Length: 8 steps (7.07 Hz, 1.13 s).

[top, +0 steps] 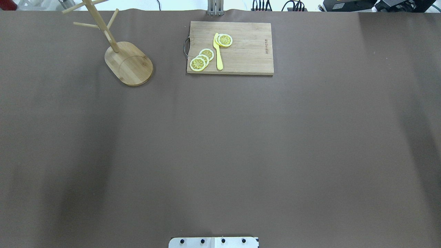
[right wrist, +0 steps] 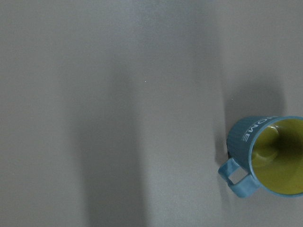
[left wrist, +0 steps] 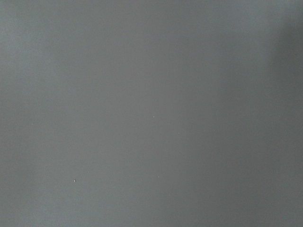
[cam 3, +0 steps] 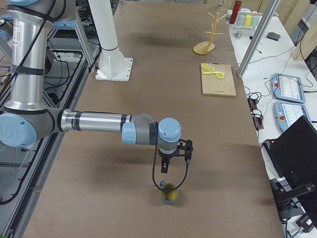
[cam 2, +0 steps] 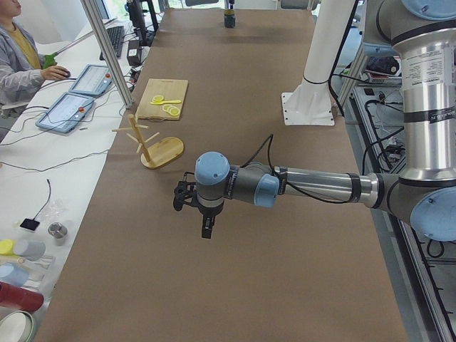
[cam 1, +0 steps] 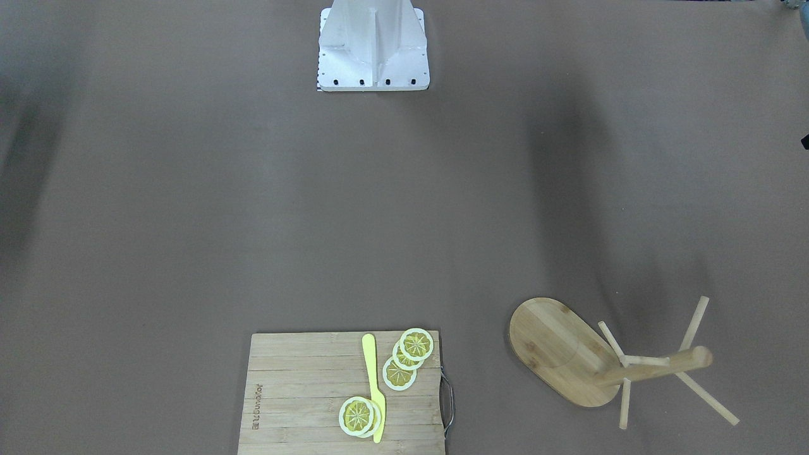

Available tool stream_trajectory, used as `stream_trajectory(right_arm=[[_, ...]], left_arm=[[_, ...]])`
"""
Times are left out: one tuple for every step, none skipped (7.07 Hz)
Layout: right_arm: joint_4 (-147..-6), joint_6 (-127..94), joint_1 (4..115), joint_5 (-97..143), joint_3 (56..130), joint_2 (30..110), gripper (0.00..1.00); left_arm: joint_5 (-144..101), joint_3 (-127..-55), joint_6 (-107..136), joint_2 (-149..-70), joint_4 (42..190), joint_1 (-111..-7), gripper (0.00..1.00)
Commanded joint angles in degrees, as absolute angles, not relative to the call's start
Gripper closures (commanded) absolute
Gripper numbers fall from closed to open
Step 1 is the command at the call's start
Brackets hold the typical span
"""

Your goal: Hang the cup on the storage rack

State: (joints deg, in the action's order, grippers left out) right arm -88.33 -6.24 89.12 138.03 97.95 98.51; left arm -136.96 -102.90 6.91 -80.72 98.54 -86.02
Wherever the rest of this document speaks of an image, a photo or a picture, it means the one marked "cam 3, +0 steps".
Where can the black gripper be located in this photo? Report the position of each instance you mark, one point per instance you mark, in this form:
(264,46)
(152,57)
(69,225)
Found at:
(166,157)

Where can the blue cup yellow inside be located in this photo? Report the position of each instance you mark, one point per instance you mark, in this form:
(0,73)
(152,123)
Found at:
(168,197)

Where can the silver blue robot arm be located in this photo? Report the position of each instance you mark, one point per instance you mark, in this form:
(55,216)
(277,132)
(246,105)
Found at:
(26,119)

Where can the grey cup upside down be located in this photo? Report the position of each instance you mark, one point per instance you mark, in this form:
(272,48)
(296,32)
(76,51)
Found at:
(240,19)

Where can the yellow cup upside down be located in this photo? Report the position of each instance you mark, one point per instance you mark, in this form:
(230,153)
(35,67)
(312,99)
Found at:
(248,20)

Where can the wooden cutting board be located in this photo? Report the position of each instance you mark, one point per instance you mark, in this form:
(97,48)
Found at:
(211,85)

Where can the yellow plastic knife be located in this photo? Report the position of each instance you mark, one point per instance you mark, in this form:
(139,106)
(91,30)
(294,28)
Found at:
(207,72)

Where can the lemon slice by knife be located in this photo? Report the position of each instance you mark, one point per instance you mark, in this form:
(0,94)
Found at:
(220,75)

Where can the black laptop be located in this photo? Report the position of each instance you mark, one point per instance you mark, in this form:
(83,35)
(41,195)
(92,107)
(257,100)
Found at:
(294,153)

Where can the lower blue teach pendant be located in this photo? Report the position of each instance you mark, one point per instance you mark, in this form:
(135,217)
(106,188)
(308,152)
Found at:
(287,113)

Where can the blue teach pendant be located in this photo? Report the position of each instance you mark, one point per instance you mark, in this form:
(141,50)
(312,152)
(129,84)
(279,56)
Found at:
(287,113)
(288,88)

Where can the upper blue teach pendant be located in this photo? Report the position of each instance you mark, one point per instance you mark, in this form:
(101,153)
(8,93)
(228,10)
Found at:
(288,88)

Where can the small steel canister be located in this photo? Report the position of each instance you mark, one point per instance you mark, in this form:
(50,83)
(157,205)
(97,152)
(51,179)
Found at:
(238,34)

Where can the grey folded cloth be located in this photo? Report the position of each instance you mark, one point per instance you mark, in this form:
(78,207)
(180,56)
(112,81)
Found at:
(273,36)

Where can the red bottle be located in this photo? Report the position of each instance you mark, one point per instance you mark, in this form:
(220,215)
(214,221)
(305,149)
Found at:
(235,10)

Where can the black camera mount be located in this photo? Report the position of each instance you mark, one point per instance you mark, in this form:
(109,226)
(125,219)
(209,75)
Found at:
(185,149)

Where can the aluminium frame post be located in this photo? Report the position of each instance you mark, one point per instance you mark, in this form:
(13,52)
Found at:
(263,24)

